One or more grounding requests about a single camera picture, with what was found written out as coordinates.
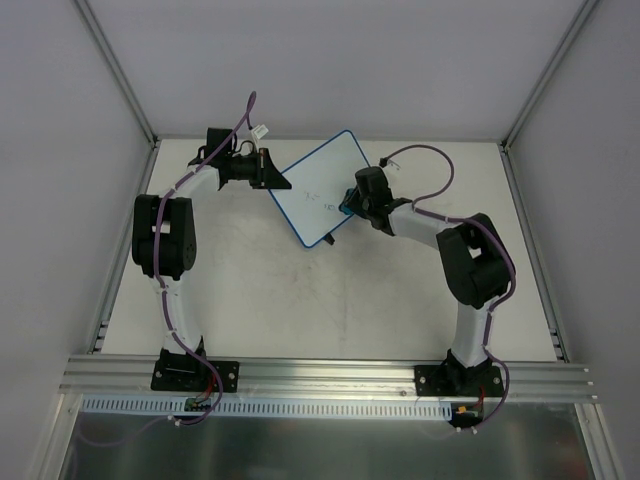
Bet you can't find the blue whiteboard eraser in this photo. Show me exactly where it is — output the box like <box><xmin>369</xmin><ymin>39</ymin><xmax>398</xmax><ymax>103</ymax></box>
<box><xmin>339</xmin><ymin>188</ymin><xmax>355</xmax><ymax>216</ymax></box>

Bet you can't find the blue framed whiteboard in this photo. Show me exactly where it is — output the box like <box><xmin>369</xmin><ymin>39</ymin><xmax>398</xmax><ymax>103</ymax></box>
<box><xmin>270</xmin><ymin>130</ymin><xmax>370</xmax><ymax>248</ymax></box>

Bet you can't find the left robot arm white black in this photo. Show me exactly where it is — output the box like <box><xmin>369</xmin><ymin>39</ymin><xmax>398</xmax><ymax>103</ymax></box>
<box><xmin>131</xmin><ymin>125</ymin><xmax>292</xmax><ymax>390</ymax></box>

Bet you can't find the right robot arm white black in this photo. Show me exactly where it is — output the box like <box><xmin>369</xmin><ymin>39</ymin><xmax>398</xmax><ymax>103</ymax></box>
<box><xmin>340</xmin><ymin>167</ymin><xmax>515</xmax><ymax>396</ymax></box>

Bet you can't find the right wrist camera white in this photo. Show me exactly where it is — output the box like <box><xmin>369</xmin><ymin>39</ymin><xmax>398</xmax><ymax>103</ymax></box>
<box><xmin>379</xmin><ymin>157</ymin><xmax>401</xmax><ymax>171</ymax></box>

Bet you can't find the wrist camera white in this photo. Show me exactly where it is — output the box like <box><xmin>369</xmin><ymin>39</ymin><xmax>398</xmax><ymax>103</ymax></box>
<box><xmin>250</xmin><ymin>124</ymin><xmax>269</xmax><ymax>145</ymax></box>
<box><xmin>379</xmin><ymin>157</ymin><xmax>401</xmax><ymax>171</ymax></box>

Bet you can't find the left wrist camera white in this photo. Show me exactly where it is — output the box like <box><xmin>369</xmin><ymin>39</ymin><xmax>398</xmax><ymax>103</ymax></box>
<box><xmin>250</xmin><ymin>124</ymin><xmax>269</xmax><ymax>145</ymax></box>

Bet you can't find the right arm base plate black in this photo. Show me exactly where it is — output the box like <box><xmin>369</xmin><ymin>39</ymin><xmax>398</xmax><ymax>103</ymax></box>
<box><xmin>414</xmin><ymin>364</ymin><xmax>505</xmax><ymax>398</ymax></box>

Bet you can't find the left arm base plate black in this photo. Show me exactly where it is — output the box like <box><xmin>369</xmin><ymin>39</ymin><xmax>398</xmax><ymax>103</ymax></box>
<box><xmin>150</xmin><ymin>349</ymin><xmax>240</xmax><ymax>393</ymax></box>

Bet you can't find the left aluminium frame post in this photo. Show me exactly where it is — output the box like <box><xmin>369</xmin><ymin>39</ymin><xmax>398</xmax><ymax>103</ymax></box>
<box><xmin>73</xmin><ymin>0</ymin><xmax>161</xmax><ymax>146</ymax></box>

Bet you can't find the aluminium frame post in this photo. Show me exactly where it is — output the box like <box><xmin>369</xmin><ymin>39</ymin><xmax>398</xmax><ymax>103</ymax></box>
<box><xmin>499</xmin><ymin>0</ymin><xmax>601</xmax><ymax>151</ymax></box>
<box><xmin>73</xmin><ymin>0</ymin><xmax>161</xmax><ymax>146</ymax></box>

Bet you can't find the aluminium mounting rail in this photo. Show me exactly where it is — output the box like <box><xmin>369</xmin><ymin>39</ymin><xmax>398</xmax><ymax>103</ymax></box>
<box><xmin>58</xmin><ymin>354</ymin><xmax>599</xmax><ymax>404</ymax></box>

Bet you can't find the white slotted cable duct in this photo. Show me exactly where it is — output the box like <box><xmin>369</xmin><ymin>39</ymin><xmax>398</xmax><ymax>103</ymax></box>
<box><xmin>80</xmin><ymin>395</ymin><xmax>452</xmax><ymax>421</ymax></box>

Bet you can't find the right aluminium frame post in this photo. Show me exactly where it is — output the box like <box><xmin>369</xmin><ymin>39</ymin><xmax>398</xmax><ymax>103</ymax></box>
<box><xmin>499</xmin><ymin>0</ymin><xmax>601</xmax><ymax>151</ymax></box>

